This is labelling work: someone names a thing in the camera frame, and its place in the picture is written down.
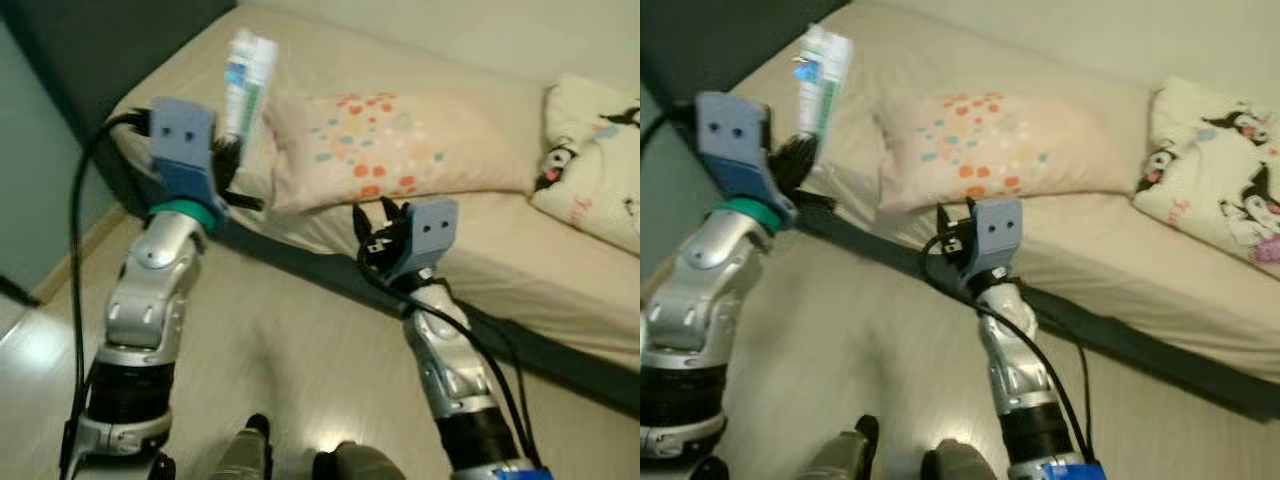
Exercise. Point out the grey left robot leg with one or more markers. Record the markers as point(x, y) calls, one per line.
point(840, 455)
point(240, 455)

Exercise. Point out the grey robot leg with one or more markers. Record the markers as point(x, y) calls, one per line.
point(960, 463)
point(360, 465)
point(840, 455)
point(240, 455)

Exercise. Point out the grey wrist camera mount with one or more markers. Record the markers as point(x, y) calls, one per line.
point(735, 135)
point(430, 230)
point(185, 135)
point(995, 230)

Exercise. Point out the white tube with green print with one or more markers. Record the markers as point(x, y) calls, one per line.
point(250, 80)
point(825, 80)

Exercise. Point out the folded cream cartoon print blanket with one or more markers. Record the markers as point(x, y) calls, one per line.
point(590, 180)
point(1200, 170)

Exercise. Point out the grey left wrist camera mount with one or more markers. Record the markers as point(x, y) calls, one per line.
point(185, 135)
point(735, 135)

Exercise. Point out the pink pillow with coloured spots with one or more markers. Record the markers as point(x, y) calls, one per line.
point(450, 130)
point(1050, 130)

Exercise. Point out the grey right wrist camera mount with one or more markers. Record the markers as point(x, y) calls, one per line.
point(995, 230)
point(430, 230)

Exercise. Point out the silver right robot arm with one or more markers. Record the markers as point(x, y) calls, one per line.
point(1010, 350)
point(450, 370)

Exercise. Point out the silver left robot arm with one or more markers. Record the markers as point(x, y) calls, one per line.
point(150, 290)
point(700, 300)

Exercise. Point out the grey right robot leg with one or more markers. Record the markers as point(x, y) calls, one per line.
point(960, 463)
point(360, 465)

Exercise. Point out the mattress with cream sheet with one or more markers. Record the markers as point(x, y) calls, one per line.
point(400, 50)
point(1000, 50)

